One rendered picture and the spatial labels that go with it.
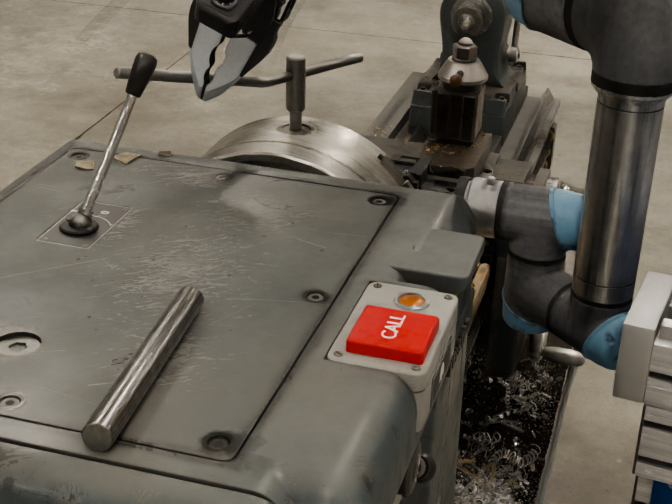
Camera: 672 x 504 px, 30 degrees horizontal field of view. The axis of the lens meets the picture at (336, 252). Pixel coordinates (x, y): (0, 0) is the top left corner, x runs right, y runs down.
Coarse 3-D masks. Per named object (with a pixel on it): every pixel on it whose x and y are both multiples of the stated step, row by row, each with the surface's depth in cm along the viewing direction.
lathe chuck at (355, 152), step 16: (240, 128) 147; (256, 128) 144; (272, 128) 142; (320, 128) 143; (336, 128) 144; (224, 144) 142; (304, 144) 138; (320, 144) 139; (336, 144) 140; (352, 144) 142; (368, 144) 144; (336, 160) 137; (352, 160) 139; (368, 160) 141; (368, 176) 138; (384, 176) 141
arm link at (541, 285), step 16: (512, 256) 161; (512, 272) 162; (528, 272) 160; (544, 272) 160; (560, 272) 160; (512, 288) 163; (528, 288) 160; (544, 288) 159; (560, 288) 157; (512, 304) 163; (528, 304) 160; (544, 304) 158; (512, 320) 164; (528, 320) 163; (544, 320) 158
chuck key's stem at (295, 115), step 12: (288, 60) 138; (300, 60) 137; (300, 72) 138; (288, 84) 139; (300, 84) 139; (288, 96) 139; (300, 96) 139; (288, 108) 140; (300, 108) 140; (300, 120) 141
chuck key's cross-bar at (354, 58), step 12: (336, 60) 142; (348, 60) 143; (360, 60) 145; (120, 72) 122; (156, 72) 125; (168, 72) 126; (180, 72) 127; (288, 72) 138; (312, 72) 140; (240, 84) 133; (252, 84) 134; (264, 84) 136; (276, 84) 137
